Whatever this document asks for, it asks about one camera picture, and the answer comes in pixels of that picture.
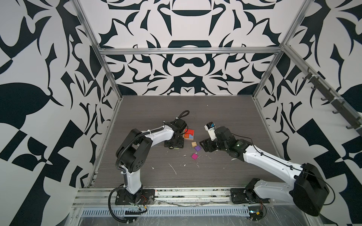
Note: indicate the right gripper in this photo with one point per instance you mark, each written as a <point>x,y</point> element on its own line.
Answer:
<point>207,142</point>

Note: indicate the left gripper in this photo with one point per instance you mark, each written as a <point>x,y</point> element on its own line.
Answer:
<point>180,145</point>

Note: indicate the red arch wood block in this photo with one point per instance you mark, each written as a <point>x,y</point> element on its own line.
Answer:
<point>190,132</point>

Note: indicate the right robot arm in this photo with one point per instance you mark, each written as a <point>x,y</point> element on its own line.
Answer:
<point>301,185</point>

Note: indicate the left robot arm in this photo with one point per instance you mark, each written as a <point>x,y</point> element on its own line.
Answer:
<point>133,152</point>

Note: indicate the magenta wood block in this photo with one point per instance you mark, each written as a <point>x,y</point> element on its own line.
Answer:
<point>194,156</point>

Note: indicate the green lit controller board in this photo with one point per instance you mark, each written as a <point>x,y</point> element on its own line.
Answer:
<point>256,213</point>

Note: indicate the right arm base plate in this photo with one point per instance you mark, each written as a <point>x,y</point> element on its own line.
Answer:
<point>242,195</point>

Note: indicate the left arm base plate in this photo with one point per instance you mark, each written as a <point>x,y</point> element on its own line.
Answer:
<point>142,197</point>

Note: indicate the white slotted cable duct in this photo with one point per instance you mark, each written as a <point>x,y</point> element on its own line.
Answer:
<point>169,211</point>

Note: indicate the aluminium mounting rail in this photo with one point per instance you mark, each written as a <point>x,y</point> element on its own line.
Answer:
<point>176,196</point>

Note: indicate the aluminium cage frame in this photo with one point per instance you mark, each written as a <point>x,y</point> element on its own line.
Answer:
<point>242,65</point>

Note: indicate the grey wall hook rack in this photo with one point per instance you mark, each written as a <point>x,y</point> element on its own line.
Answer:
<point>331,96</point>

